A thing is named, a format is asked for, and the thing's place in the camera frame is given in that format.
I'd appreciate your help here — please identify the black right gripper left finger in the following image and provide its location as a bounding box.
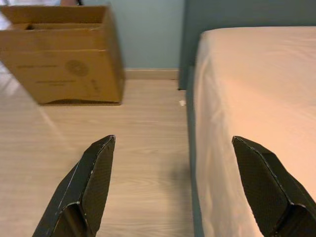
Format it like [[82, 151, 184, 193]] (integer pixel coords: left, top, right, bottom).
[[32, 134, 116, 237]]

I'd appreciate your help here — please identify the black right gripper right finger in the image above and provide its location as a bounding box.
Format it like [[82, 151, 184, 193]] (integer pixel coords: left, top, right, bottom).
[[231, 135, 316, 237]]

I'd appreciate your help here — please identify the beige bed mattress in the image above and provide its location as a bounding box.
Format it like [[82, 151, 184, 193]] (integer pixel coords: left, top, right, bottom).
[[194, 26, 316, 237]]

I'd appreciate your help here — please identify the brown cardboard box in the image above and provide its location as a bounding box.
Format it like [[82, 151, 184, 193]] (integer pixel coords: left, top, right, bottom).
[[0, 4, 126, 106]]

